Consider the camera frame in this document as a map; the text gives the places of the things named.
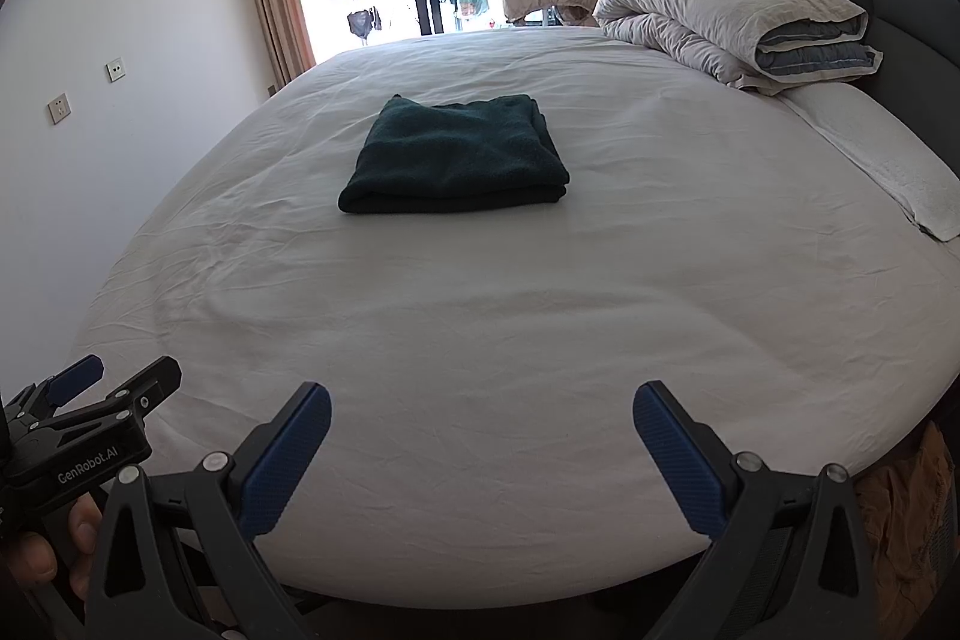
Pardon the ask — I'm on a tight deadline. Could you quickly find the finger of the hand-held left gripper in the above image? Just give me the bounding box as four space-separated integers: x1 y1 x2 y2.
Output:
4 353 104 423
26 355 183 444

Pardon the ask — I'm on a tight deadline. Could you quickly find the folded grey-white duvet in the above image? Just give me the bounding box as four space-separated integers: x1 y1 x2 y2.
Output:
592 0 884 94

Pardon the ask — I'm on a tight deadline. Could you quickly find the person's left hand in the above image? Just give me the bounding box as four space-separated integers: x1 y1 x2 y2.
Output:
4 490 106 600

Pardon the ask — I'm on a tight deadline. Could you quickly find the bed with white sheet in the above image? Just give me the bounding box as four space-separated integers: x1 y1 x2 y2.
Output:
71 26 960 611

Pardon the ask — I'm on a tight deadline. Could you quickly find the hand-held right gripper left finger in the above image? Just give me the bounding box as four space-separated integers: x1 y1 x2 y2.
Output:
85 381 333 640

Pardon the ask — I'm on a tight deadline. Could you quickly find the dark grey padded headboard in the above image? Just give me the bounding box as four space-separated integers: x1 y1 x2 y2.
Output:
757 0 960 139

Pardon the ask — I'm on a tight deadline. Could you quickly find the white flat pillow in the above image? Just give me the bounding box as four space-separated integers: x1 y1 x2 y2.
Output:
780 81 960 244

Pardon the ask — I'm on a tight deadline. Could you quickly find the orange-brown cloth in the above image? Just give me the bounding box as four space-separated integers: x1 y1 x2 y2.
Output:
855 419 960 618

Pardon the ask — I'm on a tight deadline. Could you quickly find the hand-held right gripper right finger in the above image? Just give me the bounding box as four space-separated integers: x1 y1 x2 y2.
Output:
632 380 882 640

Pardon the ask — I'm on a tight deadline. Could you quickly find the dark green towel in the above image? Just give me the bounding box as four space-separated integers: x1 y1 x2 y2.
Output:
337 94 571 215

